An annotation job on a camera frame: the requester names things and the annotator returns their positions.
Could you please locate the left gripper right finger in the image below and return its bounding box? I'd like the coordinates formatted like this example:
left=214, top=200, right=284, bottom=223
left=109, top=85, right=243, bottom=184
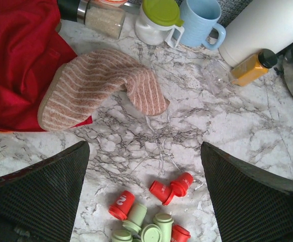
left=201, top=142, right=293, bottom=241

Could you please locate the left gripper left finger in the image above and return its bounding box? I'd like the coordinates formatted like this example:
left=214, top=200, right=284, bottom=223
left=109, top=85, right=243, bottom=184
left=0, top=141, right=90, bottom=241

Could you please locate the red coffee capsule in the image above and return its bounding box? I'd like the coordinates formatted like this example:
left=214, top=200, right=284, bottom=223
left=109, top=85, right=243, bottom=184
left=170, top=172, right=193, bottom=197
left=171, top=224, right=191, bottom=242
left=149, top=180, right=175, bottom=206
left=108, top=191, right=135, bottom=220

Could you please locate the green coffee capsule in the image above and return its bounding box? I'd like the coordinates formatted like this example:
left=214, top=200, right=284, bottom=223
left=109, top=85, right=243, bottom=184
left=123, top=203, right=147, bottom=234
left=153, top=213, right=174, bottom=242
left=111, top=229, right=133, bottom=242

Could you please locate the striped pink brown towel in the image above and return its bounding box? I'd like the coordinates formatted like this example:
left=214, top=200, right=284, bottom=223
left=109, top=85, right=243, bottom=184
left=37, top=49, right=170, bottom=131

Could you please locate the orange spice bottle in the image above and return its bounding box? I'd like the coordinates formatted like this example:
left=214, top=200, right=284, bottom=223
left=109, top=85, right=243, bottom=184
left=230, top=49, right=277, bottom=87

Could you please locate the red cloth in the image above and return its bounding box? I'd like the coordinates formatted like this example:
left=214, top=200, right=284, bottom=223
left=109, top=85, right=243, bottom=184
left=0, top=0, right=93, bottom=138

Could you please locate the white thermos jug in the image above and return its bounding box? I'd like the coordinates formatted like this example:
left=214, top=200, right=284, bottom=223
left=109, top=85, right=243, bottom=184
left=219, top=1, right=293, bottom=67

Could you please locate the light blue mug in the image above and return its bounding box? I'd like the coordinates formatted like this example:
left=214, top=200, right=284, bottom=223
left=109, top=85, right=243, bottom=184
left=179, top=0, right=226, bottom=50

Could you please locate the glass grain shaker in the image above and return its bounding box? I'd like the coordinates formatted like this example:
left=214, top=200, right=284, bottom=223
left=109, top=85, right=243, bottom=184
left=57, top=0, right=126, bottom=40

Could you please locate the green lid sugar jar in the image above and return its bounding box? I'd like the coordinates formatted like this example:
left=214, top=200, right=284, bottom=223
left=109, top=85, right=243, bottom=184
left=135, top=0, right=184, bottom=48

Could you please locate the white orange striped bowl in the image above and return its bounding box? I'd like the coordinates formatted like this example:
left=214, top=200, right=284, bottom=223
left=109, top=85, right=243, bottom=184
left=97, top=0, right=128, bottom=7

